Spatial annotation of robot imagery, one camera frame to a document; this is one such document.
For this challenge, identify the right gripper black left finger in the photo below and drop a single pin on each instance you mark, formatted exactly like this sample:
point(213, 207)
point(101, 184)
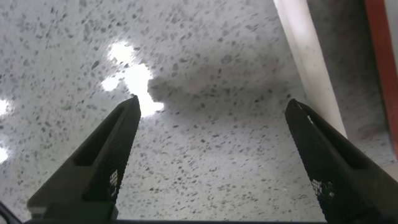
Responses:
point(102, 161)

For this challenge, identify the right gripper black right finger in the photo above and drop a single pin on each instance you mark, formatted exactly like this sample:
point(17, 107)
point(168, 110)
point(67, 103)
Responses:
point(329, 161)

